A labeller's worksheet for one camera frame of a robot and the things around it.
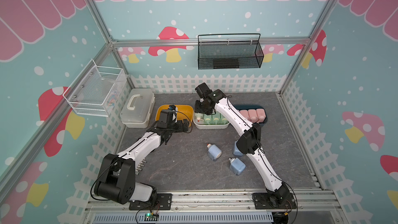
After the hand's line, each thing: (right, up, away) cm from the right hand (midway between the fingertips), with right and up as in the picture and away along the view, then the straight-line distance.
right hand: (197, 110), depth 94 cm
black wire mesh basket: (+17, +36, +1) cm, 40 cm away
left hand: (-9, -9, -4) cm, 13 cm away
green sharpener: (+6, -7, +3) cm, 10 cm away
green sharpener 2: (+13, -4, -27) cm, 30 cm away
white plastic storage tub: (+3, -9, +2) cm, 10 cm away
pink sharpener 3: (+41, -3, +5) cm, 41 cm away
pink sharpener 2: (+36, -3, +6) cm, 36 cm away
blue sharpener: (+9, -23, -11) cm, 27 cm away
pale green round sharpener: (+1, -6, -1) cm, 6 cm away
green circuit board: (-21, -50, -21) cm, 58 cm away
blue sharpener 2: (+21, -29, -15) cm, 39 cm away
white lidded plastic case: (-38, +2, +4) cm, 39 cm away
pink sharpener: (+31, -2, +8) cm, 32 cm away
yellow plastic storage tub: (-7, -1, -14) cm, 16 cm away
